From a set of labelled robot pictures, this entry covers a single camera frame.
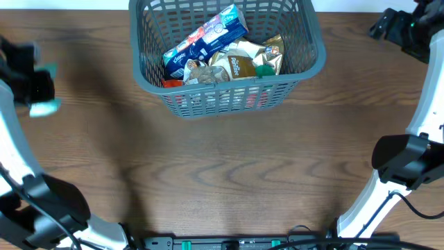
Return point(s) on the grey plastic basket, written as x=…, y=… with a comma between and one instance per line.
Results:
x=158, y=26

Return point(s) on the Kleenex tissue multipack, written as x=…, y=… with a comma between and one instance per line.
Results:
x=205, y=41

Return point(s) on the green lid jar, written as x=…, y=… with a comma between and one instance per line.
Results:
x=264, y=70

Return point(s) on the orange pasta packet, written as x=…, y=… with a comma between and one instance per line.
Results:
x=224, y=96

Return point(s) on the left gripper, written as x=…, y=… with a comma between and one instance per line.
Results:
x=43, y=91

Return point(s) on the small teal tissue packet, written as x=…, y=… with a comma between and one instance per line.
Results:
x=47, y=103

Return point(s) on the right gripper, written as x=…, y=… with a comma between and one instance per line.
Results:
x=400, y=19

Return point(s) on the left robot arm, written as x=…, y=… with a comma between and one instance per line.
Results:
x=39, y=211

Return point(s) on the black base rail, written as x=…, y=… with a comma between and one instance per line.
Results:
x=246, y=243

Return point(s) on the brown Pantree snack pouch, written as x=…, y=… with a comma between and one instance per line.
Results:
x=229, y=68

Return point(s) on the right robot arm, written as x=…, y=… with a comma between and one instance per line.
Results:
x=402, y=163

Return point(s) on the gold coffee bag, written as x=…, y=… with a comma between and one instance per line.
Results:
x=270, y=52

